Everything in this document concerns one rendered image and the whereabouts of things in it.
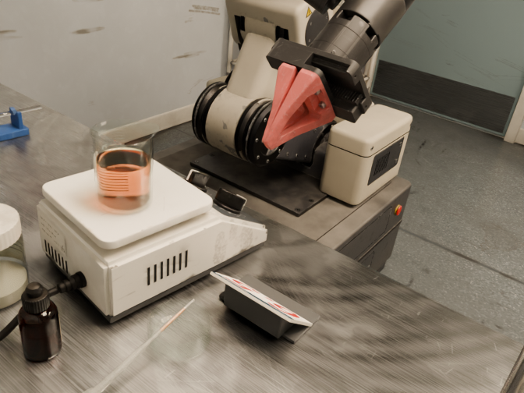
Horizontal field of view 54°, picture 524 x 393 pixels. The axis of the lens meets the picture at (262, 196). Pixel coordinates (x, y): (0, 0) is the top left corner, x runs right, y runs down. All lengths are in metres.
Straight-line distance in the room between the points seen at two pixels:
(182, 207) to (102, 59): 1.92
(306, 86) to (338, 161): 0.94
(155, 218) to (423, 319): 0.28
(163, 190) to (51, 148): 0.32
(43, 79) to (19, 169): 1.50
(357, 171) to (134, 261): 1.02
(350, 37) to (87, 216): 0.30
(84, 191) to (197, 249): 0.12
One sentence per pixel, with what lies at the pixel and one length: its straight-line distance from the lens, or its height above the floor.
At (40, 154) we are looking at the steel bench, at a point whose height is 0.75.
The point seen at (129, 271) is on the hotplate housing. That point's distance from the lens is 0.46.
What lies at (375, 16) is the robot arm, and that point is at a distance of 0.55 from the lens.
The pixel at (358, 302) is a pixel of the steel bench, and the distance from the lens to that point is 0.54.
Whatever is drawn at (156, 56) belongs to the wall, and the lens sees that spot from 2.57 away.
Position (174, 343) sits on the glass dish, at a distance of 0.44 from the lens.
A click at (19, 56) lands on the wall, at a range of 2.16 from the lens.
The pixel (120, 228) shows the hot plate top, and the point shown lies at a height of 0.84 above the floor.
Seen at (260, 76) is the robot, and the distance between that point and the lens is 1.30.
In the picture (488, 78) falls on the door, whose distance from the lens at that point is 3.34.
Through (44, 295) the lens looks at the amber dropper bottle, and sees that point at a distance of 0.44.
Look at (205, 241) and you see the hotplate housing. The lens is 0.50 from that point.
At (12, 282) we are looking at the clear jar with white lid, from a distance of 0.51.
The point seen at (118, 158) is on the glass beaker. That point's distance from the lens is 0.44.
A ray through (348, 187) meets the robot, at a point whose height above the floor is 0.43.
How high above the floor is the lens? 1.09
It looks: 30 degrees down
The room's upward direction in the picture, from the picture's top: 7 degrees clockwise
